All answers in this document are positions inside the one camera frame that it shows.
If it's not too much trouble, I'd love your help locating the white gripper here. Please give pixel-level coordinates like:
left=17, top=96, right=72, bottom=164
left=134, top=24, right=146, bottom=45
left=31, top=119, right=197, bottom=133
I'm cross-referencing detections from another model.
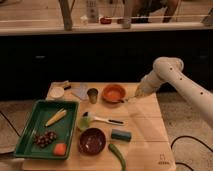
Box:
left=135, top=76, right=156, bottom=98

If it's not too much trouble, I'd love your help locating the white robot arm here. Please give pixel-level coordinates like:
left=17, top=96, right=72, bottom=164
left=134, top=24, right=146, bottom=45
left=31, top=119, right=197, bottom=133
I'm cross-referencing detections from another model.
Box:
left=135, top=57, right=213, bottom=129

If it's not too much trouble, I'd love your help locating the orange red bowl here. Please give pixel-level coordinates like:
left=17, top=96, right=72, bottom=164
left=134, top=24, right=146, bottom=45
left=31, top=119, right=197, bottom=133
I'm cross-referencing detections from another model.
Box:
left=102, top=84, right=126, bottom=103

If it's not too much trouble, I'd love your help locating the dark maroon bowl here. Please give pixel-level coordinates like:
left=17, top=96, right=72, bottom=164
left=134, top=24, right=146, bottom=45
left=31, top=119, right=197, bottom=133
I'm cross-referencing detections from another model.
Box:
left=78, top=128, right=106, bottom=156

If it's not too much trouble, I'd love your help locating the metal cup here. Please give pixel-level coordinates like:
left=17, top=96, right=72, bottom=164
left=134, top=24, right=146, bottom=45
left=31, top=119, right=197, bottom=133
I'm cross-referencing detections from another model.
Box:
left=87, top=88, right=98, bottom=104

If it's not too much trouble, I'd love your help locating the grey folded cloth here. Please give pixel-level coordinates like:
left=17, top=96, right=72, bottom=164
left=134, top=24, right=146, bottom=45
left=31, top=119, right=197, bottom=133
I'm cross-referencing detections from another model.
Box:
left=71, top=83, right=87, bottom=100

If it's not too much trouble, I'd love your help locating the red object on shelf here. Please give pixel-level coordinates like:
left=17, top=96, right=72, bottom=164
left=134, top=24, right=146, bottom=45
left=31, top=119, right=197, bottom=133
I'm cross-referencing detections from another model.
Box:
left=100, top=17, right=112, bottom=24

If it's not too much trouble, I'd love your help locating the green lettuce piece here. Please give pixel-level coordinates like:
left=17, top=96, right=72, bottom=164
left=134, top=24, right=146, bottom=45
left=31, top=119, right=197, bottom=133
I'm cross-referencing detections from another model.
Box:
left=77, top=116, right=91, bottom=131

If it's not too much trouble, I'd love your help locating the small dark brush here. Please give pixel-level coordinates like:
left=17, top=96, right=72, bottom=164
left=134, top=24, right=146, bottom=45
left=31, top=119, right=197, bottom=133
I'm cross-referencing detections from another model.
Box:
left=57, top=80, right=71, bottom=90

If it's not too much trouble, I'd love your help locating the white round lid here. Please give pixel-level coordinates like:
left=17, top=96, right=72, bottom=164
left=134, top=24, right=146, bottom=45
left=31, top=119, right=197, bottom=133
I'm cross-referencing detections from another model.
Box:
left=50, top=86, right=64, bottom=99

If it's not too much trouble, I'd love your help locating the yellow corn cob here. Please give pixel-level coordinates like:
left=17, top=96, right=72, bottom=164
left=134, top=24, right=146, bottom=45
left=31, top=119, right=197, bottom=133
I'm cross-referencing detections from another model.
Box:
left=45, top=109, right=67, bottom=127

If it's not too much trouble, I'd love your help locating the white box on shelf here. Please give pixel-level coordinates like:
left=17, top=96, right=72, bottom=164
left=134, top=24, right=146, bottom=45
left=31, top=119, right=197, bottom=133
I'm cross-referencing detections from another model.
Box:
left=86, top=0, right=99, bottom=23

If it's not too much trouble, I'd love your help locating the orange carrot block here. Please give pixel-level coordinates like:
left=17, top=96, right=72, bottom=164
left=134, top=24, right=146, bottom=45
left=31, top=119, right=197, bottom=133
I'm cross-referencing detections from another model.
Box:
left=53, top=143, right=67, bottom=156

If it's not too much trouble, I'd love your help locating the green plastic tray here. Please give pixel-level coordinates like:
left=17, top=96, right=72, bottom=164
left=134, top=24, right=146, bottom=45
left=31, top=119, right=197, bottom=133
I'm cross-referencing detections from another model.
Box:
left=14, top=100, right=78, bottom=160

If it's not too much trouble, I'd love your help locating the dark grape bunch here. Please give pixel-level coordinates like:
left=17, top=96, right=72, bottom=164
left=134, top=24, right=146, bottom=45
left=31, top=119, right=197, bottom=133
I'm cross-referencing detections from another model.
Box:
left=34, top=131, right=57, bottom=148

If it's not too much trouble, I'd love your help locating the black floor cable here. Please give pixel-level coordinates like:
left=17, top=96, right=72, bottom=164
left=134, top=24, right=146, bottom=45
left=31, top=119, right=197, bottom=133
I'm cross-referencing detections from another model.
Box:
left=170, top=134, right=213, bottom=171

